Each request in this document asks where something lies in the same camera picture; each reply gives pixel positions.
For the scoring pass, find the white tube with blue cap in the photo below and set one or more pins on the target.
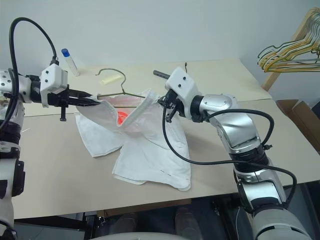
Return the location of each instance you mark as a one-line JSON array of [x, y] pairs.
[[71, 63]]

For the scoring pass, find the white shirt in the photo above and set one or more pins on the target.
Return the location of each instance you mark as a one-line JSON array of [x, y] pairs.
[[150, 155]]

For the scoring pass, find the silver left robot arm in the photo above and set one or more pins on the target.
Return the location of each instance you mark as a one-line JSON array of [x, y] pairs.
[[21, 85]]

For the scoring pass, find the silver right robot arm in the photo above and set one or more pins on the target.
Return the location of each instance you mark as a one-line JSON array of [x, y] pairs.
[[232, 125]]

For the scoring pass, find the pale yellow strip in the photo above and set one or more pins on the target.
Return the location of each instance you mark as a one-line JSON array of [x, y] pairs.
[[110, 79]]

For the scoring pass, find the light grey robot torso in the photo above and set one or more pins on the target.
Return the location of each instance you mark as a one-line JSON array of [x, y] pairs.
[[140, 236]]

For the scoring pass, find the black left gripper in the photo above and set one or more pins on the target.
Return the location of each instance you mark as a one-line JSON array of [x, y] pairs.
[[56, 98]]

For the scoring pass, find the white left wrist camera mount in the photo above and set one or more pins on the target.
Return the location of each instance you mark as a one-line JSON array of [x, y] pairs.
[[51, 77]]

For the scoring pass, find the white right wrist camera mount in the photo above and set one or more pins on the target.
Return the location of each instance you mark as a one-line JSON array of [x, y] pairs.
[[181, 82]]

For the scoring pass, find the dark grey perforated metal bar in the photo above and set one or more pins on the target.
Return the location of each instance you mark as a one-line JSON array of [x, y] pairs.
[[161, 74]]

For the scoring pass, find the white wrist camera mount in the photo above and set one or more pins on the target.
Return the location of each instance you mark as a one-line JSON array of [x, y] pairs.
[[51, 77], [181, 82]]

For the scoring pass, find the wooden hanger rack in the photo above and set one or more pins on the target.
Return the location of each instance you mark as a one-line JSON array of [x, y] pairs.
[[272, 80]]

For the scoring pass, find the brown cardboard box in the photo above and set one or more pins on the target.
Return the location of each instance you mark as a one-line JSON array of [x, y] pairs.
[[305, 120]]

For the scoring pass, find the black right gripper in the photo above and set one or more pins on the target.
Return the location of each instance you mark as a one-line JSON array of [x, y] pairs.
[[172, 98]]

